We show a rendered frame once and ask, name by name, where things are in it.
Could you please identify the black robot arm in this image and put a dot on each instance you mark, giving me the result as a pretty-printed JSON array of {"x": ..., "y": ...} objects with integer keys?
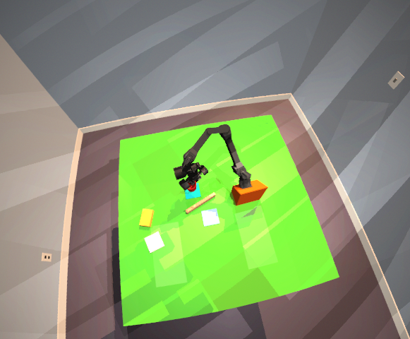
[{"x": 190, "y": 155}]

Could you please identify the red cup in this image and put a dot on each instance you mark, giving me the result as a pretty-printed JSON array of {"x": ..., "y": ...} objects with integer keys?
[{"x": 193, "y": 187}]

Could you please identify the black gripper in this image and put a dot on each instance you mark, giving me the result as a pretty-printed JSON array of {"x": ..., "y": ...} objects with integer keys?
[{"x": 191, "y": 179}]

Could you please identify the orange flat bar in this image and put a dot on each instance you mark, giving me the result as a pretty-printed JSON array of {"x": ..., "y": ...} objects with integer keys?
[{"x": 197, "y": 205}]

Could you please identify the yellow rectangular block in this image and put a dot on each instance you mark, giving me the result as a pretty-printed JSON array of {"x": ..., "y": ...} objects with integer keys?
[{"x": 146, "y": 218}]

